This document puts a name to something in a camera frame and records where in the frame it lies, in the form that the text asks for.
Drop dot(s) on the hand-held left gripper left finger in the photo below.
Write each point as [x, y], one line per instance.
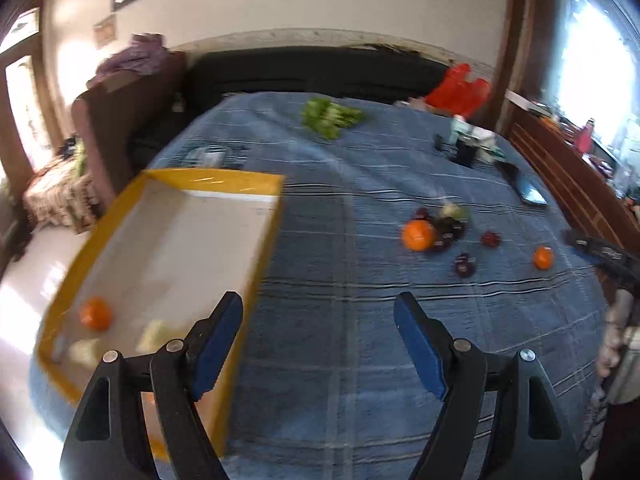
[216, 347]

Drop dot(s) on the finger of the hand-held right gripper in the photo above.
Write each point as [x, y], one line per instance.
[602, 252]

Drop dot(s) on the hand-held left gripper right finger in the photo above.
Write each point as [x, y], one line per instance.
[421, 350]

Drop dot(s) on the small orange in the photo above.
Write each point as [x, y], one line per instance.
[543, 258]
[96, 313]

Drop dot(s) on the pale yellow fruit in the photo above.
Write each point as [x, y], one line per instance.
[156, 336]
[85, 353]

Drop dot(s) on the dark red plum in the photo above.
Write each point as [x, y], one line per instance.
[452, 228]
[464, 265]
[490, 239]
[441, 245]
[422, 214]

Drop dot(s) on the yellow cardboard box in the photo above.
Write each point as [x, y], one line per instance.
[175, 260]

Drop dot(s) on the large orange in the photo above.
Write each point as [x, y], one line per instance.
[419, 235]

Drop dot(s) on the pale green fruit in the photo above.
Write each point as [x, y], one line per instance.
[451, 209]

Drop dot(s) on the person's right hand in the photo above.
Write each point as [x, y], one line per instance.
[612, 335]

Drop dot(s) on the person's patterned clothing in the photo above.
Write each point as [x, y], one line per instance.
[597, 425]

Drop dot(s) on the brown wooden cabinet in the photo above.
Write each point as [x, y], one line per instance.
[570, 180]

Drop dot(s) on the black smartphone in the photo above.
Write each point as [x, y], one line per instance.
[525, 186]

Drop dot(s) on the red bottle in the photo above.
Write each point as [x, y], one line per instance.
[585, 138]

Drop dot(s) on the black cup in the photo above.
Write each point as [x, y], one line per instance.
[465, 153]

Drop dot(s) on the white and teal box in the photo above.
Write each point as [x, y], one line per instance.
[470, 132]

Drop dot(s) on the clear plastic bag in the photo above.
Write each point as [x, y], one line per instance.
[215, 155]

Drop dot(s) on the small black object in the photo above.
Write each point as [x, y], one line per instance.
[439, 143]

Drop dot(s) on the bright window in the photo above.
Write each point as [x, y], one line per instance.
[595, 50]

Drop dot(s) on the red plastic bag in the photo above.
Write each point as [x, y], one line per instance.
[457, 92]

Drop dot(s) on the side table with patterned cloth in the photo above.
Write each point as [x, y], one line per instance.
[57, 197]

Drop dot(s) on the green leafy vegetable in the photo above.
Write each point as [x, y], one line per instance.
[330, 117]

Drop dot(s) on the brown armchair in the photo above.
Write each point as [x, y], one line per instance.
[125, 110]

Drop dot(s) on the black headboard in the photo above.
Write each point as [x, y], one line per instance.
[300, 72]

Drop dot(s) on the purple cloth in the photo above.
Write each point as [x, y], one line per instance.
[132, 56]

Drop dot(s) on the small wall frame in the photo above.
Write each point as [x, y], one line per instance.
[105, 31]

